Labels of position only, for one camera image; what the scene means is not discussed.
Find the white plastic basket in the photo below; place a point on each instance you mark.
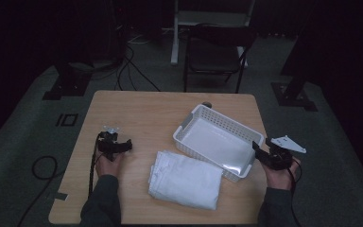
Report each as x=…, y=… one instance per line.
x=217, y=143

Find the white cloth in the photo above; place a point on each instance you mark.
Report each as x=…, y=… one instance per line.
x=184, y=183

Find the person's right hand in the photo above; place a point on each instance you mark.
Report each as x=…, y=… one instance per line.
x=279, y=178

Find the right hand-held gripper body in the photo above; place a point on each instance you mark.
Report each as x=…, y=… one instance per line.
x=279, y=156

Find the black stand with base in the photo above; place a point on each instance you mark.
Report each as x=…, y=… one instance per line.
x=293, y=94
x=66, y=83

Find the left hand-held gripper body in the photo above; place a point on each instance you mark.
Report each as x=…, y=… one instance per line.
x=107, y=145

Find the grey tape piece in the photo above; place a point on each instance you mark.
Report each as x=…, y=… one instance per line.
x=60, y=196

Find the person's left hand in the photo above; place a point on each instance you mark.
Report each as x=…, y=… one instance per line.
x=108, y=167

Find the black folding chair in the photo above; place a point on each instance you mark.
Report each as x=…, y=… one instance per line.
x=216, y=56

